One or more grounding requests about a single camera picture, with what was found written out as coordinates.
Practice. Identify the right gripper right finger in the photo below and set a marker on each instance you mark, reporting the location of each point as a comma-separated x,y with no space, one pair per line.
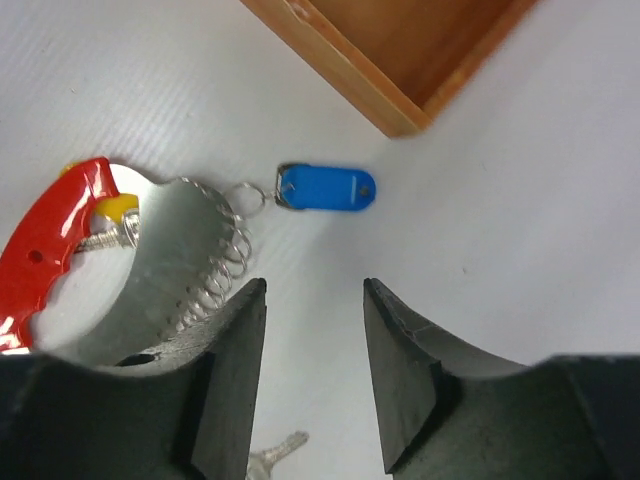
447,409

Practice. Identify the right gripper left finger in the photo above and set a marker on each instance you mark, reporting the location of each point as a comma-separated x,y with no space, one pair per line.
186,413

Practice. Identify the key with yellow tag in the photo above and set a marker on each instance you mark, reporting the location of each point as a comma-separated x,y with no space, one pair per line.
89,187

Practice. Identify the key with blue tag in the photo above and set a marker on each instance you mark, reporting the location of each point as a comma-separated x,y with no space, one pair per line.
302,186

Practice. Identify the key with green tag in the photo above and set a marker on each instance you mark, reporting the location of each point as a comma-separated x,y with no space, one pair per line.
261,463

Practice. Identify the wooden compartment tray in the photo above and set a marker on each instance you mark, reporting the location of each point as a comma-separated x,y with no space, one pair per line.
399,63

